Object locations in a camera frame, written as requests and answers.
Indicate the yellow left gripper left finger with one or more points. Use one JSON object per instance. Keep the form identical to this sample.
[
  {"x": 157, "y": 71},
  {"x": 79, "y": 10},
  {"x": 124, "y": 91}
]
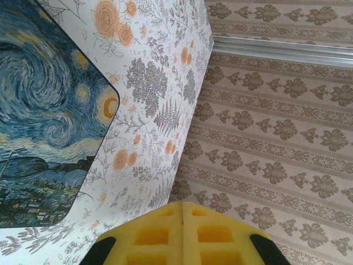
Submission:
[{"x": 149, "y": 240}]

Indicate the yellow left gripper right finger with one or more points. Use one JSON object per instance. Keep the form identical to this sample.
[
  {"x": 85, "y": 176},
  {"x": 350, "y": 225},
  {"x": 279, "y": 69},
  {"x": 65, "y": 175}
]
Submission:
[{"x": 220, "y": 240}]

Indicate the aluminium corner post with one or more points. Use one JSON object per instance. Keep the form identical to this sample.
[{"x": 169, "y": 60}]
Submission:
[{"x": 275, "y": 49}]

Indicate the floral patterned table cover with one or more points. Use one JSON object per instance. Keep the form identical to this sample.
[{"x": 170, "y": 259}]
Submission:
[{"x": 154, "y": 82}]

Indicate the Starry Night printed box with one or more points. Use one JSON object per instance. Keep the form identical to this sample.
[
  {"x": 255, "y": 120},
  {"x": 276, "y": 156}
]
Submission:
[{"x": 41, "y": 124}]

